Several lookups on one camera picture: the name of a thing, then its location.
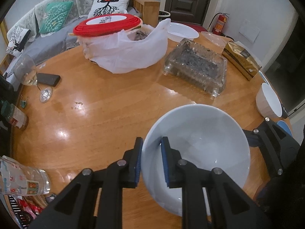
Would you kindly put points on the blue plate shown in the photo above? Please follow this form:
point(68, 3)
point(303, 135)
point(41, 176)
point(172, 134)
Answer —
point(285, 127)

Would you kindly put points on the printed drinking glass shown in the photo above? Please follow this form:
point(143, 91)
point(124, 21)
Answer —
point(18, 179)

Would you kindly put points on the small white bowl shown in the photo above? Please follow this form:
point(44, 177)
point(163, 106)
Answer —
point(268, 103)

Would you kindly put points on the red lidded container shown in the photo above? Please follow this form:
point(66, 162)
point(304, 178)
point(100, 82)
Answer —
point(106, 25)

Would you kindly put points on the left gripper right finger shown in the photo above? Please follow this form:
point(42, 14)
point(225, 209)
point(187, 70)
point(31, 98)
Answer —
point(210, 199)

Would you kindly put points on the spice jar green lid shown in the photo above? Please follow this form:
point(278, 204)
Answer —
point(13, 115)

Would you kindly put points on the wooden side cabinet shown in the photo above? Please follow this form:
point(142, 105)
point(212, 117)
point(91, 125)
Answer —
point(149, 10)

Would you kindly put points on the teal cushion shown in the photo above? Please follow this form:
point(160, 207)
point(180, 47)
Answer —
point(55, 17)

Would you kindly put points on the black phone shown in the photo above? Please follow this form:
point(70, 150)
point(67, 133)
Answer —
point(48, 79)

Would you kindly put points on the white tree print cushion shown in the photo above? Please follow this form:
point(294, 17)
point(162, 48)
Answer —
point(108, 7)

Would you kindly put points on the large white bowl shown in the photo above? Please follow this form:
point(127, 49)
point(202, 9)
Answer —
point(205, 136)

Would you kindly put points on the red fire extinguisher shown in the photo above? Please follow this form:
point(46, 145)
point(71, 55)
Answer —
point(218, 22)

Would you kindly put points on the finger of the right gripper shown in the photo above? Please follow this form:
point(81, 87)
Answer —
point(279, 149)

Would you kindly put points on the black round bin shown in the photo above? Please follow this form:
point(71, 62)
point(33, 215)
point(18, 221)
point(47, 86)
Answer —
point(164, 15)

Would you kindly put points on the gold tissue box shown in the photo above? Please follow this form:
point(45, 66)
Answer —
point(241, 59)

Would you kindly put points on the sofa with lace cover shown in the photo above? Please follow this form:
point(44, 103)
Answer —
point(41, 47)

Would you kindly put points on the white plastic bag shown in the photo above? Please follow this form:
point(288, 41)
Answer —
point(127, 51)

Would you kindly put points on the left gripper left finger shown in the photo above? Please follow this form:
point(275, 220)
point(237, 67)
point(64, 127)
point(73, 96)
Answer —
point(94, 199)

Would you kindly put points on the glass ashtray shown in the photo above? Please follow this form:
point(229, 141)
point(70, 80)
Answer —
point(198, 65)

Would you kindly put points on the white basin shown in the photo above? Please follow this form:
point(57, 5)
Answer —
point(177, 32)

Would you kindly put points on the red snack packet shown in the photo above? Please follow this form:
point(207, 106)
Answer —
point(29, 206)

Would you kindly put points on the clear plastic lid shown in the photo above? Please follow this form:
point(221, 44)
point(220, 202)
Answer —
point(215, 39)

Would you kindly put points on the wine glass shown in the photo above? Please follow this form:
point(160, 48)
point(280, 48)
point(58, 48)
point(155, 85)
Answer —
point(25, 71)

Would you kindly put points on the black white deer cushion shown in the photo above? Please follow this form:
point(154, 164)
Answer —
point(18, 41)

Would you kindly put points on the dark door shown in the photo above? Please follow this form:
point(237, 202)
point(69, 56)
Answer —
point(191, 11)

